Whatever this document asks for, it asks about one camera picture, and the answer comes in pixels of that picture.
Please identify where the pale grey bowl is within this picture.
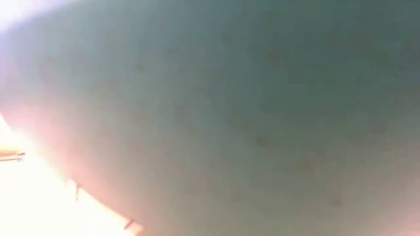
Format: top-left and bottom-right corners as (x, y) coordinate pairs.
(0, 0), (420, 236)

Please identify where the thin pale bar dark tip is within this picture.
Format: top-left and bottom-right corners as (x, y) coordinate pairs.
(0, 149), (26, 163)

